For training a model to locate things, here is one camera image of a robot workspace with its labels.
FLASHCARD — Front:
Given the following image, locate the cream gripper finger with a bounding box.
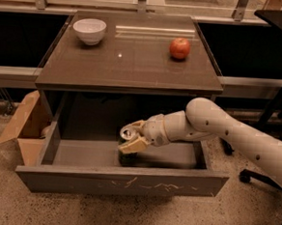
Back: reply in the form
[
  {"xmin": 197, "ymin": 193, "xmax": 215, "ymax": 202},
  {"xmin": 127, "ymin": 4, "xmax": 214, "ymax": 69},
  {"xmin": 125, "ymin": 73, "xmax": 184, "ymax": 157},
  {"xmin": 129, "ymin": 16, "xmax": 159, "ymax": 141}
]
[
  {"xmin": 123, "ymin": 120, "xmax": 144, "ymax": 131},
  {"xmin": 118, "ymin": 135, "xmax": 151, "ymax": 155}
]

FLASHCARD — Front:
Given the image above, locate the brown cardboard box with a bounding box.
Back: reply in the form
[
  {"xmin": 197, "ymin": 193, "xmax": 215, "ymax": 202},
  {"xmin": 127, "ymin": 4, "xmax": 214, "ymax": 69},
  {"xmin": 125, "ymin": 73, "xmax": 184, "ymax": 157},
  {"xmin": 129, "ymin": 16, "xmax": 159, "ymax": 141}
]
[{"xmin": 0, "ymin": 91, "xmax": 51, "ymax": 167}]

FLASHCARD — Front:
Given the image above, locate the grey drawer cabinet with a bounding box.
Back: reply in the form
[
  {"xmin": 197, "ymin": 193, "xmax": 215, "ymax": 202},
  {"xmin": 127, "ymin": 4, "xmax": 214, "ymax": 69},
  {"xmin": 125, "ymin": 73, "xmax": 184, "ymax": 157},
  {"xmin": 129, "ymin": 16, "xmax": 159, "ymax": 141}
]
[{"xmin": 31, "ymin": 6, "xmax": 229, "ymax": 150}]

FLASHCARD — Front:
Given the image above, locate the white ceramic bowl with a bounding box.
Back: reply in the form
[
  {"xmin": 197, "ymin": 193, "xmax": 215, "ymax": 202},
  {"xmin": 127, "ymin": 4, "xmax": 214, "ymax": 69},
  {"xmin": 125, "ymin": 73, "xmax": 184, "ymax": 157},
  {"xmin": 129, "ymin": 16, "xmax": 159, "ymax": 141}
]
[{"xmin": 72, "ymin": 18, "xmax": 106, "ymax": 45}]

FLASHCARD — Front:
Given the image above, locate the red apple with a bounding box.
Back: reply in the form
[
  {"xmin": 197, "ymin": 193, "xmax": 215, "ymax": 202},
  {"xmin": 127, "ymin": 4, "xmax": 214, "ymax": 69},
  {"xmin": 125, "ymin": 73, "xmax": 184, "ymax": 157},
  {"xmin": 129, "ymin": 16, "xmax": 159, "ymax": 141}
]
[{"xmin": 169, "ymin": 38, "xmax": 190, "ymax": 60}]

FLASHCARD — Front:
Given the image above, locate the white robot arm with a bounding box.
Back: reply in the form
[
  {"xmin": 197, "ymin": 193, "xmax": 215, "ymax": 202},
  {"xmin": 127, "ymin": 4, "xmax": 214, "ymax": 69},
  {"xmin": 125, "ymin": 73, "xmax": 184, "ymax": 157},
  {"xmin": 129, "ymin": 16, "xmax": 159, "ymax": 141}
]
[{"xmin": 118, "ymin": 98, "xmax": 282, "ymax": 188}]

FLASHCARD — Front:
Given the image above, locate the green soda can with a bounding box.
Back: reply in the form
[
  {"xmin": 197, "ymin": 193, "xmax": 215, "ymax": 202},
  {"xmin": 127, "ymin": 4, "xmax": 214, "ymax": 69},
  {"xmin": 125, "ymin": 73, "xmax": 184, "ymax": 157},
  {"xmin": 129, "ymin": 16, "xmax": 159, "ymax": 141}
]
[{"xmin": 117, "ymin": 126, "xmax": 138, "ymax": 167}]

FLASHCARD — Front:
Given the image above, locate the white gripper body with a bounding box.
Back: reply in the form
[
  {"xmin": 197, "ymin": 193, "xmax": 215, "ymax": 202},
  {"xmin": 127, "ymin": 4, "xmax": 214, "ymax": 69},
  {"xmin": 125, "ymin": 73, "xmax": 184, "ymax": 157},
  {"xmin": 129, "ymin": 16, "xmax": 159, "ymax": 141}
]
[{"xmin": 142, "ymin": 114, "xmax": 170, "ymax": 147}]

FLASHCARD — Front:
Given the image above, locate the open grey top drawer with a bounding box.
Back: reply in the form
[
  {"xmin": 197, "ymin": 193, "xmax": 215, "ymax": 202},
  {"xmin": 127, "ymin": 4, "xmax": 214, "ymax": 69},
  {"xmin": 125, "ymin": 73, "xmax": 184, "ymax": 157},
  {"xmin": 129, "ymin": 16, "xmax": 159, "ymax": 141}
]
[{"xmin": 14, "ymin": 86, "xmax": 236, "ymax": 207}]

